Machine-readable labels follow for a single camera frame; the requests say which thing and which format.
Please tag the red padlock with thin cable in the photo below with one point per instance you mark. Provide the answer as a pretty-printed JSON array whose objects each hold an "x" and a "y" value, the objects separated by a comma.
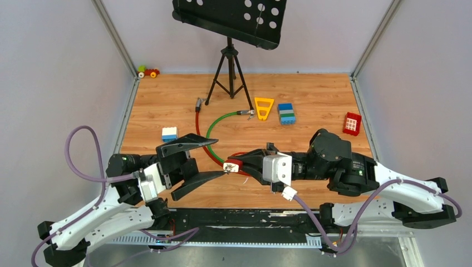
[{"x": 235, "y": 162}]

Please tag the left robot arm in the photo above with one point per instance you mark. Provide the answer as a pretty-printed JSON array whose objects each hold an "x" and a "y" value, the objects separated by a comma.
[{"x": 129, "y": 200}]

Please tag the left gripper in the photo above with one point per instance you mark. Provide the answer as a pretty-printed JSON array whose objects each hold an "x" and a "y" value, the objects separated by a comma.
[{"x": 176, "y": 163}]

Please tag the red window block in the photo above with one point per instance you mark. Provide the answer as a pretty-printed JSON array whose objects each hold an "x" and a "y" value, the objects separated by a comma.
[{"x": 352, "y": 124}]

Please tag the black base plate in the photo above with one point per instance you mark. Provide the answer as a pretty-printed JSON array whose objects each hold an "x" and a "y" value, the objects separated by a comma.
[{"x": 273, "y": 226}]

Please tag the small key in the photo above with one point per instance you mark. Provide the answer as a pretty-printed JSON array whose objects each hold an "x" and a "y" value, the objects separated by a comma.
[{"x": 231, "y": 168}]

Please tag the blue green stacked blocks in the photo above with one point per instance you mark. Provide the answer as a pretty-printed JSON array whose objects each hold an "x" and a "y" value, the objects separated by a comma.
[{"x": 286, "y": 114}]

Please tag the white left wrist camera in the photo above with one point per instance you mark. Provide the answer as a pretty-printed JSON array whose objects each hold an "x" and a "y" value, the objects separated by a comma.
[{"x": 150, "y": 183}]

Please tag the white blue block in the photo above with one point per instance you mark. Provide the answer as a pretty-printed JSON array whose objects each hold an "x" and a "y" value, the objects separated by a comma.
[{"x": 169, "y": 134}]

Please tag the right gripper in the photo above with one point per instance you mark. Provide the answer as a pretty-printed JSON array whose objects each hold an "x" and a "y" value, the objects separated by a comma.
[{"x": 253, "y": 161}]

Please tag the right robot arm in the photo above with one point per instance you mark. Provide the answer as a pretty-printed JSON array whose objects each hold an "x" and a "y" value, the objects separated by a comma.
[{"x": 417, "y": 204}]

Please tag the toy car red green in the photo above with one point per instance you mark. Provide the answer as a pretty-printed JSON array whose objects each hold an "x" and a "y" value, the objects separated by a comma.
[{"x": 143, "y": 71}]

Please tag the yellow triangular plastic piece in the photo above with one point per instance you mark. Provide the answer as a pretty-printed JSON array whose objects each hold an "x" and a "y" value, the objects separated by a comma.
[{"x": 263, "y": 107}]

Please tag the black music stand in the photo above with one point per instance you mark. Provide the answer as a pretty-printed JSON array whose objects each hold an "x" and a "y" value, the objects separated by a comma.
[{"x": 257, "y": 23}]

